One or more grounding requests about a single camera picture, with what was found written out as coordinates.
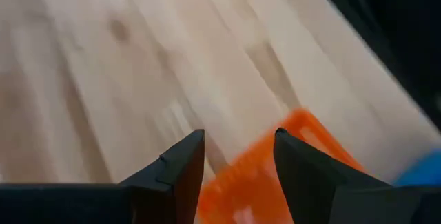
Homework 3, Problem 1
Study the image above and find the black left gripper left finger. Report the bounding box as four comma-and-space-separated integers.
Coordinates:
0, 129, 206, 224

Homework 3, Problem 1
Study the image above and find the blue plastic basket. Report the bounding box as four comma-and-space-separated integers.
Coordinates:
392, 150, 441, 187

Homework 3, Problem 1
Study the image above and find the orange plastic basket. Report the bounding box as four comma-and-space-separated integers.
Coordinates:
196, 108, 366, 224

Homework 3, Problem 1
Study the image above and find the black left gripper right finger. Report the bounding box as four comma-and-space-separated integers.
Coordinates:
274, 127, 441, 224

